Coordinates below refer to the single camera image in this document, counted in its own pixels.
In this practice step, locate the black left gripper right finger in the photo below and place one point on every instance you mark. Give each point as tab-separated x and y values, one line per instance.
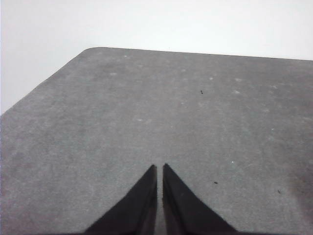
185	215

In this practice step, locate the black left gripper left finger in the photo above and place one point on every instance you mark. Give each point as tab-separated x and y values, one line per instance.
134	215

